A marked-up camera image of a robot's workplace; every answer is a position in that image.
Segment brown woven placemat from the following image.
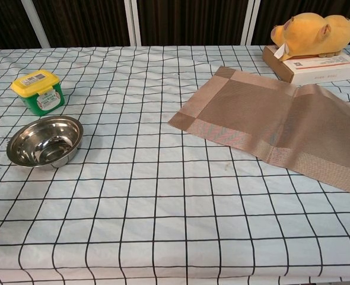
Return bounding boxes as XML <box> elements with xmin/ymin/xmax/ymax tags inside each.
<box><xmin>167</xmin><ymin>65</ymin><xmax>350</xmax><ymax>198</ymax></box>

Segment stainless steel bowl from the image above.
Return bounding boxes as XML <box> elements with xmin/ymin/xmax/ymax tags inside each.
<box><xmin>6</xmin><ymin>115</ymin><xmax>84</xmax><ymax>169</ymax></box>

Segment white black-checked tablecloth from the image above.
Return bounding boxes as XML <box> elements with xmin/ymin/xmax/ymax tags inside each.
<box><xmin>0</xmin><ymin>44</ymin><xmax>350</xmax><ymax>285</ymax></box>

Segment yellow-lidded green container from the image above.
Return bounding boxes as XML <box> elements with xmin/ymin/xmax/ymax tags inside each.
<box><xmin>10</xmin><ymin>69</ymin><xmax>66</xmax><ymax>116</ymax></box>

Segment white cardboard shipping box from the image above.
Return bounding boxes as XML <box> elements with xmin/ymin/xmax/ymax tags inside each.
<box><xmin>262</xmin><ymin>45</ymin><xmax>350</xmax><ymax>87</ymax></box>

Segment yellow plush toy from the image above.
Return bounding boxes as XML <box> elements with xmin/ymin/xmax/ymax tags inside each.
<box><xmin>270</xmin><ymin>12</ymin><xmax>350</xmax><ymax>62</ymax></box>

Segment white partition frame post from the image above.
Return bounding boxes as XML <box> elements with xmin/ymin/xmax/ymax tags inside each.
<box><xmin>22</xmin><ymin>0</ymin><xmax>52</xmax><ymax>48</ymax></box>
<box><xmin>123</xmin><ymin>0</ymin><xmax>142</xmax><ymax>47</ymax></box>
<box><xmin>239</xmin><ymin>0</ymin><xmax>262</xmax><ymax>46</ymax></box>

